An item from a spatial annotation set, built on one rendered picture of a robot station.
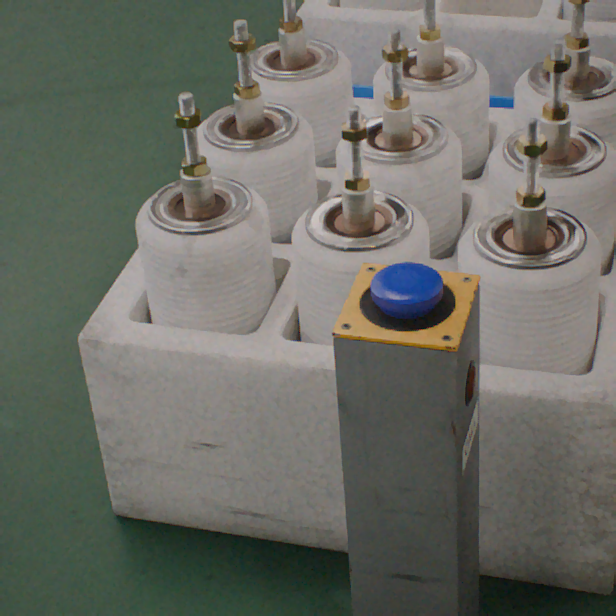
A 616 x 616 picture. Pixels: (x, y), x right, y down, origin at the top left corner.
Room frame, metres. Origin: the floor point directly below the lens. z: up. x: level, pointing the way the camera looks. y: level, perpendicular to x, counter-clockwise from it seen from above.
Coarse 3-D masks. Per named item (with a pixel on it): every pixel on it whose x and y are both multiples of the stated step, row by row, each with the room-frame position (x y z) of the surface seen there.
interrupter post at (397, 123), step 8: (384, 104) 0.93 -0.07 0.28; (384, 112) 0.92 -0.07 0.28; (392, 112) 0.92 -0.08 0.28; (400, 112) 0.92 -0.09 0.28; (408, 112) 0.92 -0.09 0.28; (384, 120) 0.92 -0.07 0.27; (392, 120) 0.92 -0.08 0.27; (400, 120) 0.92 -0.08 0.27; (408, 120) 0.92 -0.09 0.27; (384, 128) 0.92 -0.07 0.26; (392, 128) 0.92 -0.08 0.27; (400, 128) 0.92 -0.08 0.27; (408, 128) 0.92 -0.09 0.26; (384, 136) 0.92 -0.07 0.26; (392, 136) 0.92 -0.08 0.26; (400, 136) 0.92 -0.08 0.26; (408, 136) 0.92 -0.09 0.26; (392, 144) 0.92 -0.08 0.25; (400, 144) 0.92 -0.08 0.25
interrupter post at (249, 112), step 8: (256, 96) 0.96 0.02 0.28; (240, 104) 0.96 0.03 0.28; (248, 104) 0.95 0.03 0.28; (256, 104) 0.96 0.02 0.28; (240, 112) 0.96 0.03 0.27; (248, 112) 0.95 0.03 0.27; (256, 112) 0.96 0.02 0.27; (240, 120) 0.96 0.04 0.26; (248, 120) 0.95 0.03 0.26; (256, 120) 0.96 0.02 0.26; (264, 120) 0.96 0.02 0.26; (240, 128) 0.96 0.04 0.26; (248, 128) 0.95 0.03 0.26; (256, 128) 0.96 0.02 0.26; (264, 128) 0.96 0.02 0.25
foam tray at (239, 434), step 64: (512, 128) 1.05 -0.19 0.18; (320, 192) 1.00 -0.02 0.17; (128, 320) 0.82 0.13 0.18; (128, 384) 0.80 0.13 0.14; (192, 384) 0.78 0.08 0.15; (256, 384) 0.76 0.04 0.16; (320, 384) 0.75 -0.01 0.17; (512, 384) 0.71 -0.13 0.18; (576, 384) 0.70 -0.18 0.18; (128, 448) 0.80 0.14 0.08; (192, 448) 0.78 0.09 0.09; (256, 448) 0.76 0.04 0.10; (320, 448) 0.75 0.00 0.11; (512, 448) 0.70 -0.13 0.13; (576, 448) 0.69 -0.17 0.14; (128, 512) 0.80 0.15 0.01; (192, 512) 0.78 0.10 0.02; (256, 512) 0.77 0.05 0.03; (320, 512) 0.75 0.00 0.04; (512, 512) 0.70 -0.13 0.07; (576, 512) 0.69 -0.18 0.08; (512, 576) 0.70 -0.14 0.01; (576, 576) 0.69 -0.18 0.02
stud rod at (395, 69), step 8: (392, 32) 0.92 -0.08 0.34; (400, 32) 0.92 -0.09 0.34; (392, 40) 0.92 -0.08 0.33; (400, 40) 0.92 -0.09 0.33; (392, 48) 0.92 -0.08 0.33; (400, 48) 0.92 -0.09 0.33; (392, 64) 0.92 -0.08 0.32; (400, 64) 0.92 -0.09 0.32; (392, 72) 0.92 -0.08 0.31; (400, 72) 0.92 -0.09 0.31; (392, 80) 0.92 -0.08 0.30; (400, 80) 0.92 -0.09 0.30; (392, 88) 0.92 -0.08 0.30; (400, 88) 0.92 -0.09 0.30; (392, 96) 0.92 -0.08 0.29; (400, 96) 0.92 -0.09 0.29
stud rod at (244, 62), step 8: (240, 24) 0.96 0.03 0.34; (240, 32) 0.96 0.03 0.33; (240, 40) 0.96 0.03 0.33; (240, 56) 0.96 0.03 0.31; (248, 56) 0.96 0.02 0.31; (240, 64) 0.96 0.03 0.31; (248, 64) 0.96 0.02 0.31; (240, 72) 0.96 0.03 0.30; (248, 72) 0.96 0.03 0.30; (240, 80) 0.96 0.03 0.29; (248, 80) 0.96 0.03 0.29
